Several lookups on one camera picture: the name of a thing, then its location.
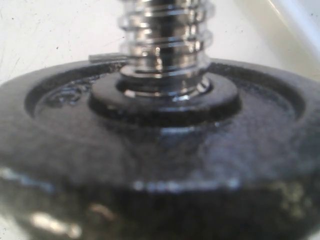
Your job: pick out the chrome threaded dumbbell bar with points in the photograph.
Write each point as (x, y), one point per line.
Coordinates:
(165, 46)

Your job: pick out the black weight plate end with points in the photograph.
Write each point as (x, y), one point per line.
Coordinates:
(79, 160)

